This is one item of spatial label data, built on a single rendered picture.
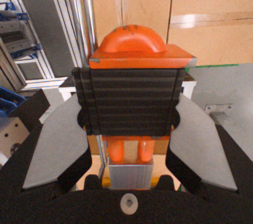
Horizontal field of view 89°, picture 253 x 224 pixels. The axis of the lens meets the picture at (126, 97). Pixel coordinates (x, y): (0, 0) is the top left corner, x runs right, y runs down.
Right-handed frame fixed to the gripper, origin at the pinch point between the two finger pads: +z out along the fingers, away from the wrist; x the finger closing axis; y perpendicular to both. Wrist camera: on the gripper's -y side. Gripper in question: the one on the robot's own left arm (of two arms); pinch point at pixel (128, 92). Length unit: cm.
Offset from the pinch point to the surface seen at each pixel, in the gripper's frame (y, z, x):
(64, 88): 25, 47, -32
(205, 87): 57, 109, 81
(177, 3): -10, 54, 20
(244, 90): 61, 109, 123
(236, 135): 89, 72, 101
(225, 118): 89, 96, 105
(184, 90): 27, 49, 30
